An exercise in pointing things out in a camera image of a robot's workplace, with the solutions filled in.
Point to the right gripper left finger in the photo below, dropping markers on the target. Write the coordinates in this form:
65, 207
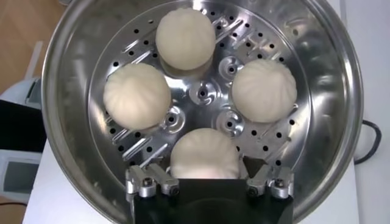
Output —
158, 179

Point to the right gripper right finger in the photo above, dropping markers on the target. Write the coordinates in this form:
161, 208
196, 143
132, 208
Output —
262, 179

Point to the white steamed baozi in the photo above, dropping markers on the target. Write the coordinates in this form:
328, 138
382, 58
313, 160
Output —
185, 38
264, 90
137, 95
204, 153

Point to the stainless steel steamer basket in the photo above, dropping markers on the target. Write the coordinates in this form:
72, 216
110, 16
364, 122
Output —
76, 76

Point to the white black robot torso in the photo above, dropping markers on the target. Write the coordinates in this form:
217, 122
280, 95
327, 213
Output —
18, 128

